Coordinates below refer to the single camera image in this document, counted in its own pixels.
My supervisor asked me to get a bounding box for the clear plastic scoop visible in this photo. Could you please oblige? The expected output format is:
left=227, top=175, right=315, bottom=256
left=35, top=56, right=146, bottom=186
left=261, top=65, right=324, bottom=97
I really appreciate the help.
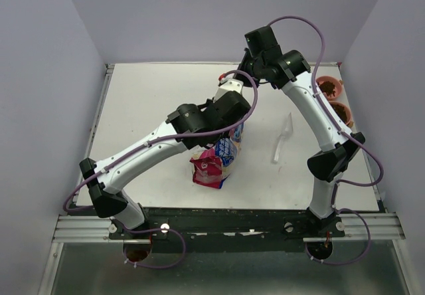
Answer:
left=271, top=112, right=294, bottom=164

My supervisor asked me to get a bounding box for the cat food bag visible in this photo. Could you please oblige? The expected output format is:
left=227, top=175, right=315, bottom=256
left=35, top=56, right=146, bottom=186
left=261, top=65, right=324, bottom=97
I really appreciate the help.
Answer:
left=189, top=124, right=244, bottom=189

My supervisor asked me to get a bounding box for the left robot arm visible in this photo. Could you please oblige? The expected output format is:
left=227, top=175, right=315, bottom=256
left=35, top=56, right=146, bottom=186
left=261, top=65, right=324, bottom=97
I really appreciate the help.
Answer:
left=79, top=91, right=252, bottom=239

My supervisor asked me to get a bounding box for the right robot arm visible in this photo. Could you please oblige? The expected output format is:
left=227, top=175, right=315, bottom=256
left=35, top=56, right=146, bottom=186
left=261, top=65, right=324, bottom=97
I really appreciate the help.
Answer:
left=239, top=26, right=365, bottom=237

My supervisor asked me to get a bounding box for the brown kibble in bowl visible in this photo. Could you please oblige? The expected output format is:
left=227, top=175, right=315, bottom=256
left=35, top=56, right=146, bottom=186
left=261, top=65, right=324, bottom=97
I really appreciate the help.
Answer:
left=319, top=81, right=335, bottom=98

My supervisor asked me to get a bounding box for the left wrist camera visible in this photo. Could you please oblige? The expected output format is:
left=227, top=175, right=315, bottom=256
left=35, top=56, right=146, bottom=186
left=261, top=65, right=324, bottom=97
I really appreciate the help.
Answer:
left=212, top=74, right=243, bottom=102

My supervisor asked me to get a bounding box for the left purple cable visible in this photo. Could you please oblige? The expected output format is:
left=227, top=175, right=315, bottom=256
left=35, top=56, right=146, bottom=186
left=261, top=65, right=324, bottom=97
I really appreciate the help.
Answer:
left=62, top=70, right=260, bottom=213

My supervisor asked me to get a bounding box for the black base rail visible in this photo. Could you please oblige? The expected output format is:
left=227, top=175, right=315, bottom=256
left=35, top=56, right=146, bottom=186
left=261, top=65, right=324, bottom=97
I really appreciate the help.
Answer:
left=110, top=208, right=345, bottom=254

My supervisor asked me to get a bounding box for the aluminium frame rail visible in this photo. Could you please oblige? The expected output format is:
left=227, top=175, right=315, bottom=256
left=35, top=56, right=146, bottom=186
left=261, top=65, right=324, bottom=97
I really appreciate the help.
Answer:
left=52, top=213, right=406, bottom=244

